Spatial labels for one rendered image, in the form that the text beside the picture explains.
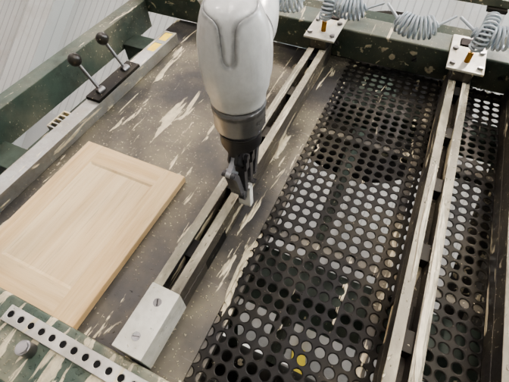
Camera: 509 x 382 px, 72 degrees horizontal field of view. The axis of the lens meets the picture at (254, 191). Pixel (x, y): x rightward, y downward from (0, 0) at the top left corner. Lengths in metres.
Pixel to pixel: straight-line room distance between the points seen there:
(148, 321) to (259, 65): 0.47
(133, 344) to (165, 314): 0.07
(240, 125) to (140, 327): 0.39
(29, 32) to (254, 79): 4.17
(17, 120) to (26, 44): 3.29
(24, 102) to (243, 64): 0.93
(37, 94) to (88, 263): 0.66
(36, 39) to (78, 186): 3.61
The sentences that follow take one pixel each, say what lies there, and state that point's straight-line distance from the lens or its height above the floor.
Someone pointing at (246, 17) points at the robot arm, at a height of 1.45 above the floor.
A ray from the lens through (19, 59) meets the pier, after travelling 4.57.
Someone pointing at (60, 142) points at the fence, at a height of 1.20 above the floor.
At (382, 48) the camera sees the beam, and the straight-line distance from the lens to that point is 1.29.
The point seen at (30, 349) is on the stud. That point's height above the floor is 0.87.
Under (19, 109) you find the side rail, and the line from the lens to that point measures 1.31.
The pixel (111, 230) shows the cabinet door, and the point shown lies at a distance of 0.87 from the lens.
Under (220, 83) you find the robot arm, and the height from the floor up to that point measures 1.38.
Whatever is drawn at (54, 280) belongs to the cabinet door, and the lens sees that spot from 0.86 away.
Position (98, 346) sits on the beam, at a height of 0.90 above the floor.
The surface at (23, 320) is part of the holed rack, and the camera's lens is 0.81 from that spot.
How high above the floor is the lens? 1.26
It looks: level
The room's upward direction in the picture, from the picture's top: 20 degrees clockwise
